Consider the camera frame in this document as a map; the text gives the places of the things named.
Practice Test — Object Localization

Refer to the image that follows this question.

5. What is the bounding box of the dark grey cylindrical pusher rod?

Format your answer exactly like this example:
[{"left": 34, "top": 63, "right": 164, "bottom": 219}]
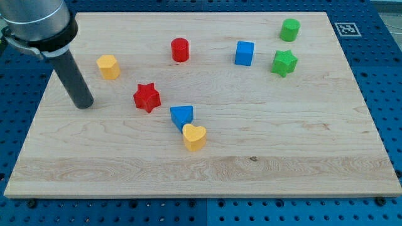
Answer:
[{"left": 49, "top": 50, "right": 94, "bottom": 109}]

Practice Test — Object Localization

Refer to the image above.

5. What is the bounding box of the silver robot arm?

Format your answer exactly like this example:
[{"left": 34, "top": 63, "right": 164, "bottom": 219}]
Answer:
[{"left": 1, "top": 0, "right": 94, "bottom": 109}]

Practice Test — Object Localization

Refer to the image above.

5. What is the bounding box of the red star block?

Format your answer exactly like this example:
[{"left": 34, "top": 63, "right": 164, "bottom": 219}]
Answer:
[{"left": 133, "top": 83, "right": 161, "bottom": 113}]

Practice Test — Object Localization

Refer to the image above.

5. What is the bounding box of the green star block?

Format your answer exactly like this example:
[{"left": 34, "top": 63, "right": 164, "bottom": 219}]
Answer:
[{"left": 271, "top": 50, "right": 298, "bottom": 78}]

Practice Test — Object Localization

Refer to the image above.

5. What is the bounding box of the yellow hexagon block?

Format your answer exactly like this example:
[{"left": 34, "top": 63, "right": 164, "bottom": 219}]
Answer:
[{"left": 96, "top": 55, "right": 121, "bottom": 80}]

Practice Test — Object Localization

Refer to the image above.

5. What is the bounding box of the red cylinder block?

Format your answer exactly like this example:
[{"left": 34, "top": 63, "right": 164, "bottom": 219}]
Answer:
[{"left": 171, "top": 38, "right": 190, "bottom": 62}]

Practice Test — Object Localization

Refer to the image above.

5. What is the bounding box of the blue triangle block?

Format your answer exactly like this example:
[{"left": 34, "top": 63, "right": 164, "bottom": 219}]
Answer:
[{"left": 170, "top": 105, "right": 193, "bottom": 132}]

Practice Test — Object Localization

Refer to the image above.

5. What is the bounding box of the black board stop screw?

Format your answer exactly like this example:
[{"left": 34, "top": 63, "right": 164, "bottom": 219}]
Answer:
[
  {"left": 26, "top": 199, "right": 38, "bottom": 209},
  {"left": 374, "top": 196, "right": 387, "bottom": 207}
]

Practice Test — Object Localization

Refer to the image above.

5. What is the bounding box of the light wooden board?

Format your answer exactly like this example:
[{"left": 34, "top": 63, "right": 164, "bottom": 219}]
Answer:
[{"left": 4, "top": 12, "right": 401, "bottom": 199}]

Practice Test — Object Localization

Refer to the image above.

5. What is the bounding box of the yellow heart block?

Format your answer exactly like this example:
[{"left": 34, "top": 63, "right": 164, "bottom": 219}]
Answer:
[{"left": 182, "top": 124, "right": 207, "bottom": 151}]

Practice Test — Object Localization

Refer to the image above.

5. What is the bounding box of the blue cube block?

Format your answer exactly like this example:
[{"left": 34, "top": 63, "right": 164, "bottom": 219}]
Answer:
[{"left": 234, "top": 41, "right": 254, "bottom": 66}]

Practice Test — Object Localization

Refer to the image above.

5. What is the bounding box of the green cylinder block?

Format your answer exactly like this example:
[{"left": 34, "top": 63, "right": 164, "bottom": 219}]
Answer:
[{"left": 280, "top": 18, "right": 301, "bottom": 42}]

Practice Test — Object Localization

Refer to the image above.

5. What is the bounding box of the white fiducial marker tag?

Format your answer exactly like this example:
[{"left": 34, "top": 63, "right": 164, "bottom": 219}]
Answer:
[{"left": 335, "top": 22, "right": 361, "bottom": 37}]

